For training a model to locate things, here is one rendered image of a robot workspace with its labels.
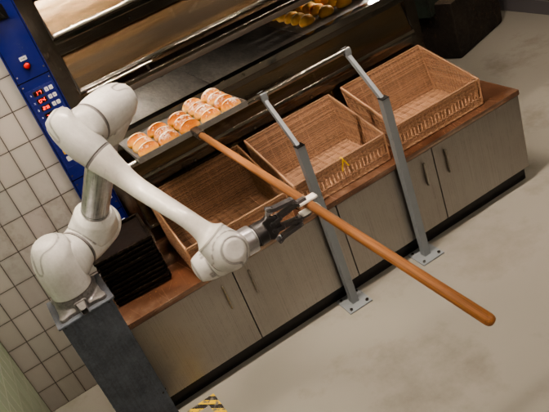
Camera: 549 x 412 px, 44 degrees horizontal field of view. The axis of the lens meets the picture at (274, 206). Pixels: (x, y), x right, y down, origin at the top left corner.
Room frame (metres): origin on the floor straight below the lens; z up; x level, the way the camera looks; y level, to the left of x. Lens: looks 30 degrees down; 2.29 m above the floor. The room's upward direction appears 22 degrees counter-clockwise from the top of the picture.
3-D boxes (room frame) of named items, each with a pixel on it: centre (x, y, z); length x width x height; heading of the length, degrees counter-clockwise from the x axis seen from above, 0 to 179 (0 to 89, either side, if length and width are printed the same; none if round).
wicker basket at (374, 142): (3.15, -0.31, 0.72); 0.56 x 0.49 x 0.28; 107
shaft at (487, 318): (1.91, -0.09, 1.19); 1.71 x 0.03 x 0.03; 18
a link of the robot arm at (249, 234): (1.78, 0.12, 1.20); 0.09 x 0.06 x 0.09; 18
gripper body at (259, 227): (1.80, 0.05, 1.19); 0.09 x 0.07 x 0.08; 108
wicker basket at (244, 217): (2.97, 0.26, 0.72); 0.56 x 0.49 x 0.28; 107
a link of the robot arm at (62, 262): (2.16, 0.79, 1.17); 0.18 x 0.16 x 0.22; 143
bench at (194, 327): (3.09, -0.20, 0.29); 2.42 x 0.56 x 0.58; 107
